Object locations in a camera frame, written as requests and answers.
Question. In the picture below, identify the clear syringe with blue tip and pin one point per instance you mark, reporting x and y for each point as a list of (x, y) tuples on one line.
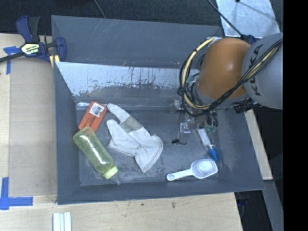
[(207, 141)]

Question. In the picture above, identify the white work glove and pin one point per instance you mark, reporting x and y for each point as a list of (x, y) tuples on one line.
[(134, 138)]

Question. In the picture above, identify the yellow baby bottle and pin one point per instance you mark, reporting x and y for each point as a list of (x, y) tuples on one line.
[(95, 150)]

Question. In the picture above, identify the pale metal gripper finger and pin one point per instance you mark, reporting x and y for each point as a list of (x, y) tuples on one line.
[(176, 104), (185, 129)]

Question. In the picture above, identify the pale wood board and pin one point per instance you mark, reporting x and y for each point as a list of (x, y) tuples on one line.
[(31, 129)]

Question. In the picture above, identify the black cylinder on white bracket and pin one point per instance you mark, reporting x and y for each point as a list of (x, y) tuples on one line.
[(243, 107)]

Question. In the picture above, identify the white measuring scoop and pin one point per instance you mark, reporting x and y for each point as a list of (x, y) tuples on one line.
[(204, 168)]

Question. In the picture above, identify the grey metal bin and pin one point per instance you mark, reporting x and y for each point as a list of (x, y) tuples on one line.
[(134, 44)]

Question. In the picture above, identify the orange flat box white label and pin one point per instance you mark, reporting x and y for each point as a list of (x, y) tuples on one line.
[(90, 119)]

